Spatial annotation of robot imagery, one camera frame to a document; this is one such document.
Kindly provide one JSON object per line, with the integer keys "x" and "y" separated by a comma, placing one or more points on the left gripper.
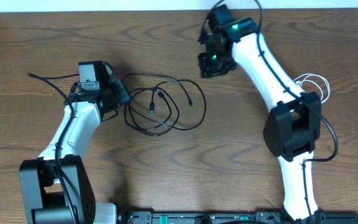
{"x": 120, "y": 85}

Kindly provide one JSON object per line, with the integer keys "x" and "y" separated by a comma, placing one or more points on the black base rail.
{"x": 267, "y": 217}

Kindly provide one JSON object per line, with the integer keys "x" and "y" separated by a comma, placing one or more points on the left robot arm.
{"x": 55, "y": 186}

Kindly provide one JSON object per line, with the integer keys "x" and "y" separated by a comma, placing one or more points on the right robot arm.
{"x": 291, "y": 129}

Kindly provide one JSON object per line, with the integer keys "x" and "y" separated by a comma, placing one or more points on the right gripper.
{"x": 207, "y": 71}

